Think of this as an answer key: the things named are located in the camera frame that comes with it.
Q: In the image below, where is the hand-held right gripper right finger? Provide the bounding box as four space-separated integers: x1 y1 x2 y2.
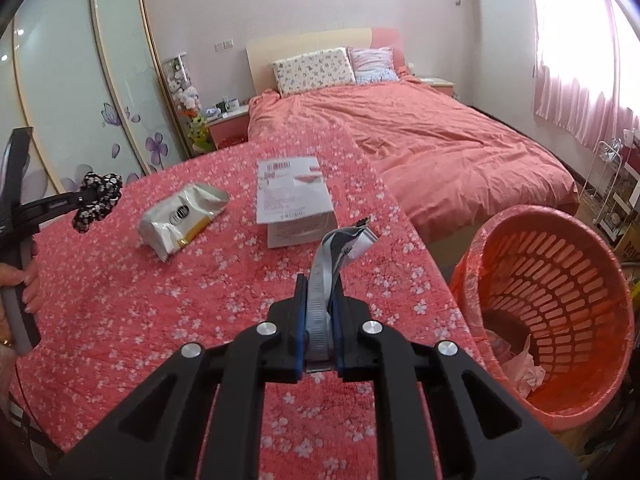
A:
330 292 583 480

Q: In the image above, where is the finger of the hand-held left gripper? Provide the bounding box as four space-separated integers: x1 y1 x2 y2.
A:
14 187 98 233

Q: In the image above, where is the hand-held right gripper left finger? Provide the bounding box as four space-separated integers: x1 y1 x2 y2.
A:
55 274 308 480

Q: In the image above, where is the black floral scrunchie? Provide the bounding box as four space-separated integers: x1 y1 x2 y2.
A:
70 171 124 233

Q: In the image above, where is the grey silver wrapper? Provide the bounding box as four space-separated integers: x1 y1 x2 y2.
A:
302 217 378 373

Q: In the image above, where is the orange plastic basket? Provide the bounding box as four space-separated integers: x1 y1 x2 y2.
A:
450 205 636 431

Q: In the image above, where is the person's left hand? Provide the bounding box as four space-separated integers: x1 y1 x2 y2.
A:
0 242 42 386

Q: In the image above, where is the floral sliding door wardrobe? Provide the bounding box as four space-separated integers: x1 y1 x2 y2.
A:
0 0 188 281

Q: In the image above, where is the white cardboard box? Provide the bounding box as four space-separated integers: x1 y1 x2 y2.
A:
255 156 337 249

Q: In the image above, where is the silver foil bag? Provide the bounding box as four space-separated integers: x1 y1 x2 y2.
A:
138 182 231 262

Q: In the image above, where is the green plush toy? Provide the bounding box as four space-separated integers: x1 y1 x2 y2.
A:
187 110 211 153

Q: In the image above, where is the glass case with plush toys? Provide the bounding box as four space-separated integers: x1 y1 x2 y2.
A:
161 52 206 158

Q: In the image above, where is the pink nightstand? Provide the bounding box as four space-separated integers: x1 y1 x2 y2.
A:
206 105 251 150

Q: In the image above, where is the bed with red quilt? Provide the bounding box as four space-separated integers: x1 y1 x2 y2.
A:
247 77 581 243

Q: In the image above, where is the floral cream pillow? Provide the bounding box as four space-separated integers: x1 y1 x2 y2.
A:
272 47 356 97

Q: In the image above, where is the pink striped pillow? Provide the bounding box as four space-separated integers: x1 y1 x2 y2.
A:
347 46 401 84

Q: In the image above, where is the beige nightstand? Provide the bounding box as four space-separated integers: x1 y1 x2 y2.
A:
417 76 457 98

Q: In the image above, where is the beige pink headboard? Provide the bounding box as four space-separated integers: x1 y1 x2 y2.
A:
246 27 408 96

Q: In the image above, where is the pink curtain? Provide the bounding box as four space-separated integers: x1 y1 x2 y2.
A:
532 35 640 148

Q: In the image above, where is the white wire rack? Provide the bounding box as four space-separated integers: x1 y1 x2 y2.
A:
580 137 640 246

